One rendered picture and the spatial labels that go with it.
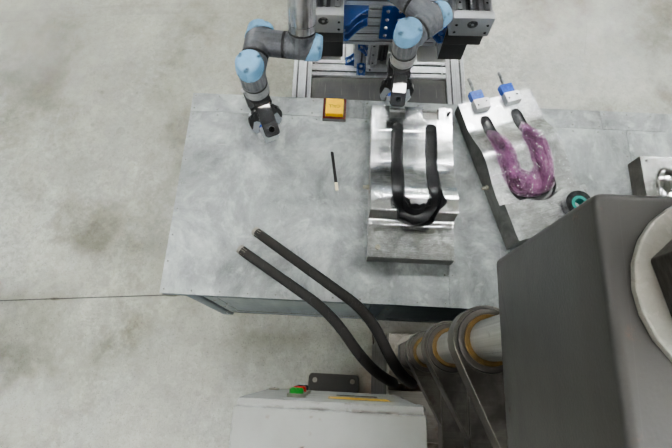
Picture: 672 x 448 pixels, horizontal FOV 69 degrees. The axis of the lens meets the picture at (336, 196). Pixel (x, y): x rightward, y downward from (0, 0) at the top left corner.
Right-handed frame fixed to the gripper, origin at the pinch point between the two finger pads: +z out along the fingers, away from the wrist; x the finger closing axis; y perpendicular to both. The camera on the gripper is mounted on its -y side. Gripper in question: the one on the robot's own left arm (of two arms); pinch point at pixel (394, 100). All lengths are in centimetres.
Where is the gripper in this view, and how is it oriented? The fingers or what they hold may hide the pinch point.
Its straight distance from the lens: 169.0
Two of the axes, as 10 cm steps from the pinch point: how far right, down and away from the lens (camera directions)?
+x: -10.0, -0.9, 0.3
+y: 0.9, -9.4, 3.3
